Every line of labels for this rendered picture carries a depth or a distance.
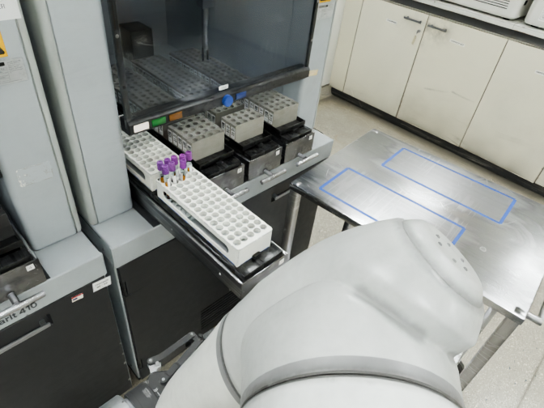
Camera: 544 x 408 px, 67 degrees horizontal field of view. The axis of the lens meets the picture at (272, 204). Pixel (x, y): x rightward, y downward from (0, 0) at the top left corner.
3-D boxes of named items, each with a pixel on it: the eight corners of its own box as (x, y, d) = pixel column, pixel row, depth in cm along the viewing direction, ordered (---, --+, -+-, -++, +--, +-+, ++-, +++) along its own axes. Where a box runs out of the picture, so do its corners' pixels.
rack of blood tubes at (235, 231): (156, 199, 99) (154, 179, 95) (190, 184, 105) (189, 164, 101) (236, 271, 85) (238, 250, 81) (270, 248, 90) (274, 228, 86)
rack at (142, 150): (95, 142, 115) (91, 123, 111) (127, 132, 121) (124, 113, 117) (153, 195, 100) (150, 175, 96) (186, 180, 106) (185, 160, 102)
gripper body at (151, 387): (146, 427, 62) (196, 387, 67) (117, 385, 66) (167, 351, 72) (150, 446, 67) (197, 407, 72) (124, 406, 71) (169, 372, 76)
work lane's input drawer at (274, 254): (86, 159, 120) (80, 133, 114) (129, 144, 128) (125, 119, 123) (253, 320, 84) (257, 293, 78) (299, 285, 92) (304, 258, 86)
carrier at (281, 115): (292, 116, 135) (295, 100, 131) (296, 119, 134) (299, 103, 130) (266, 126, 128) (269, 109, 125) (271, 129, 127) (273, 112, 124)
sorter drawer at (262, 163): (125, 95, 154) (122, 71, 148) (158, 86, 162) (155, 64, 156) (257, 189, 117) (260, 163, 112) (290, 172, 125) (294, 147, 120)
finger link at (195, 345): (166, 395, 71) (159, 391, 72) (205, 346, 79) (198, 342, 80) (164, 384, 69) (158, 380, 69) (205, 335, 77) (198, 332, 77)
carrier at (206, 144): (220, 146, 117) (220, 127, 113) (224, 149, 116) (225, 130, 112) (187, 159, 110) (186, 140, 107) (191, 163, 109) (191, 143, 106)
